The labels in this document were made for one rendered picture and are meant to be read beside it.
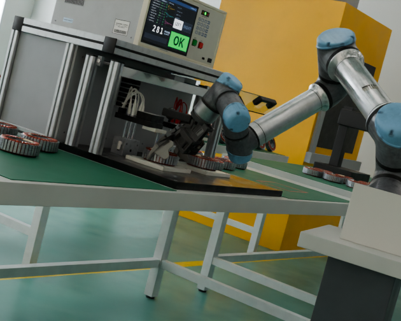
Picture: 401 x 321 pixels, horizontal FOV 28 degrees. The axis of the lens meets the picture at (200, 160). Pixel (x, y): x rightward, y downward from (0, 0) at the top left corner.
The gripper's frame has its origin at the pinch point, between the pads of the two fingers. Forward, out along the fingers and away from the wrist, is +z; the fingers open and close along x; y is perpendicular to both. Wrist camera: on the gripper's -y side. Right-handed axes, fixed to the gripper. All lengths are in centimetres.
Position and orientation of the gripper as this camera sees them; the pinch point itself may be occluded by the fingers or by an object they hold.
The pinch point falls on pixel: (158, 158)
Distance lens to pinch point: 249.3
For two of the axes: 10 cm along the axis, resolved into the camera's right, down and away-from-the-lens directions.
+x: 5.4, 0.7, 8.4
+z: -6.1, 7.1, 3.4
